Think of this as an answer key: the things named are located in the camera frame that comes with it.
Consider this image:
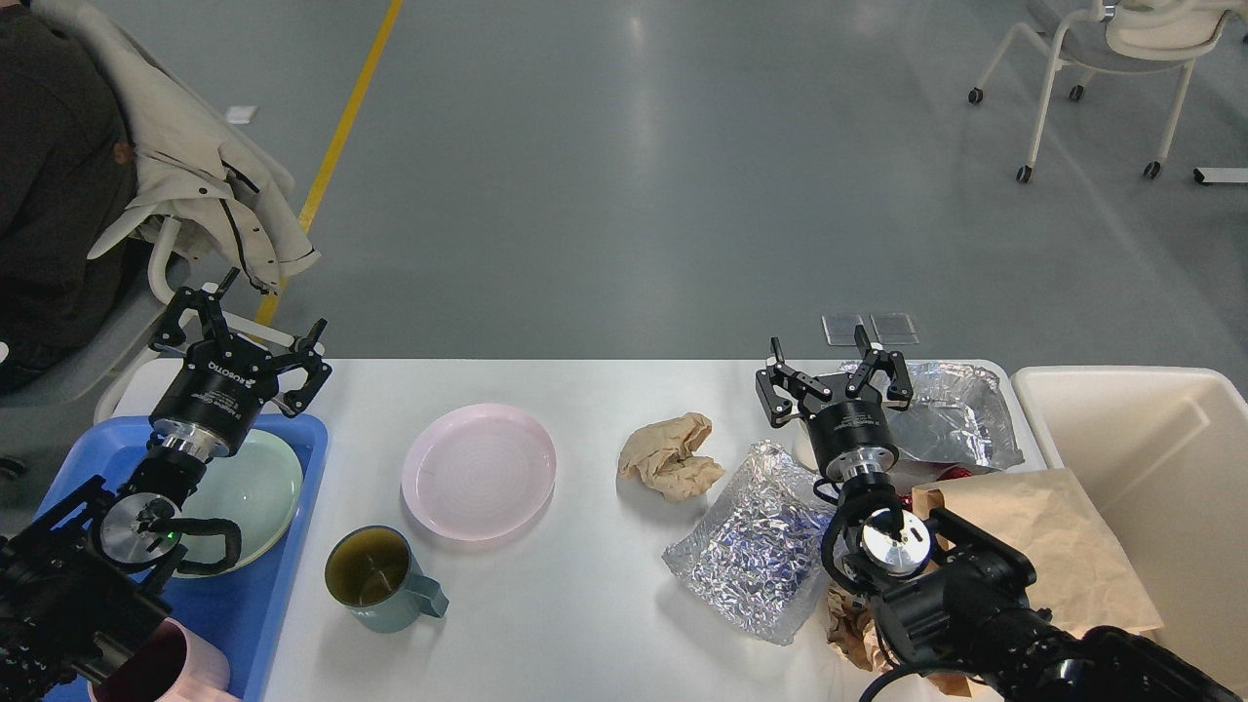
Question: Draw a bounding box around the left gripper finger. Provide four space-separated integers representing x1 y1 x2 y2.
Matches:
150 269 240 352
265 317 332 416

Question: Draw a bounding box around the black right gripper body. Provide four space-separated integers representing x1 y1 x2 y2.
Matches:
799 392 899 481

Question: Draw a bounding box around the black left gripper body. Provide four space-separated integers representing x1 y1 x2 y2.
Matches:
150 337 278 457

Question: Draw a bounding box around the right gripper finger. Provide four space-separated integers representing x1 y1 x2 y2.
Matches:
845 325 915 410
755 337 832 428

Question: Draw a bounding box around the pink plate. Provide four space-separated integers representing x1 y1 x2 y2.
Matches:
401 403 557 541

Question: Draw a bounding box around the teal mug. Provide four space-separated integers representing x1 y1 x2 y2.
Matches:
324 525 449 635

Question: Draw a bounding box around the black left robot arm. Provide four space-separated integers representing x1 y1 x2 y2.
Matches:
1 270 332 701

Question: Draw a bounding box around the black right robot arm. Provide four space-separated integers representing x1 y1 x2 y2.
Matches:
755 326 1236 701

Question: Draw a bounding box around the flat silver foil bag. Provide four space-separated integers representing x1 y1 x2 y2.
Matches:
885 363 1025 481

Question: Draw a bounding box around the floor socket plate right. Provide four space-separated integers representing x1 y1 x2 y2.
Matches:
871 314 919 346

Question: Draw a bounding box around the floor socket plate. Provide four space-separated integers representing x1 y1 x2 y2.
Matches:
871 314 919 346
822 314 869 347

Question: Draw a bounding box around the floor socket plate left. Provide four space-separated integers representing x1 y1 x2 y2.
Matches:
822 314 869 347

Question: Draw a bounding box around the red crushed can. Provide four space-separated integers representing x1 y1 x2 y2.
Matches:
899 465 973 511

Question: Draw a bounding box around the green plate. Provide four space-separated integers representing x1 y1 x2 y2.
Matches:
183 428 303 570

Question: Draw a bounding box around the crumpled brown paper ball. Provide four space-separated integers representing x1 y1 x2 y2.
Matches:
617 410 725 502

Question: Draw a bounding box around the crumpled silver foil tray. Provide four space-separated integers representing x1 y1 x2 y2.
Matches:
663 440 835 645

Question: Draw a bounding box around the person in dark clothes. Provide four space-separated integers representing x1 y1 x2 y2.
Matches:
1 1 137 393

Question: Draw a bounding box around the white floor plate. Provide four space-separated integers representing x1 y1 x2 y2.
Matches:
223 105 258 125

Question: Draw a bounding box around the crumpled brown paper wad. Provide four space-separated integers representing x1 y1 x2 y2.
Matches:
826 583 895 675

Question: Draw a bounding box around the blue plastic tray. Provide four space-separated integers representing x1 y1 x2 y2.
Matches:
36 413 329 701

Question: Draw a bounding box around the brown paper bag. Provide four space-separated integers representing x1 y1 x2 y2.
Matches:
911 468 1164 637

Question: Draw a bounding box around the pink mug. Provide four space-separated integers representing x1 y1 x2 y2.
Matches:
89 618 238 701

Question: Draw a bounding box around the white plastic bin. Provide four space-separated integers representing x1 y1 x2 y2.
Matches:
1012 366 1247 695

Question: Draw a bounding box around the white table foot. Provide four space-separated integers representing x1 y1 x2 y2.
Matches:
1191 166 1248 185

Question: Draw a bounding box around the white chair right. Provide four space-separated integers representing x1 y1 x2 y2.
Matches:
967 1 1246 184

